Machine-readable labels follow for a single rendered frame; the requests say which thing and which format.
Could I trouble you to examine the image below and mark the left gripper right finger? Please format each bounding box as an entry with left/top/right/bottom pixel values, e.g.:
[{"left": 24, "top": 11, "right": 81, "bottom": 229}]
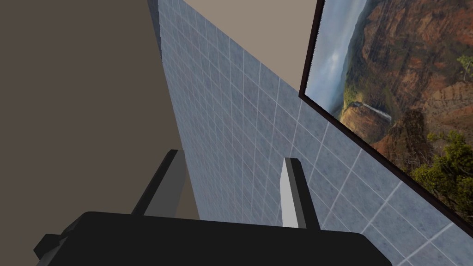
[{"left": 279, "top": 157, "right": 321, "bottom": 230}]

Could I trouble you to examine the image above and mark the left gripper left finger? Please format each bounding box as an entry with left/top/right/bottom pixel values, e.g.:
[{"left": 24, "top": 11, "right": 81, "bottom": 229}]
[{"left": 131, "top": 149, "right": 187, "bottom": 218}]

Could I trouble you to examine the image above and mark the framed canyon landscape picture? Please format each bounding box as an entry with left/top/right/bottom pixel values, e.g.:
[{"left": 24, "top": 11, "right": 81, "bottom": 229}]
[{"left": 298, "top": 0, "right": 473, "bottom": 238}]

